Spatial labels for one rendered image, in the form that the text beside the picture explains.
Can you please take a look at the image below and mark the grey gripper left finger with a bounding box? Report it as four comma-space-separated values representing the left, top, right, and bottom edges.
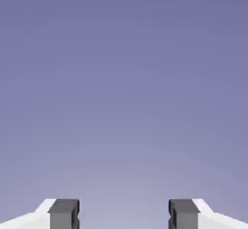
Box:
0, 198, 80, 229

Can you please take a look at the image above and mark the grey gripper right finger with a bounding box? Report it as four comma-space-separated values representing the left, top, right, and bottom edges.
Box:
168, 198, 248, 229

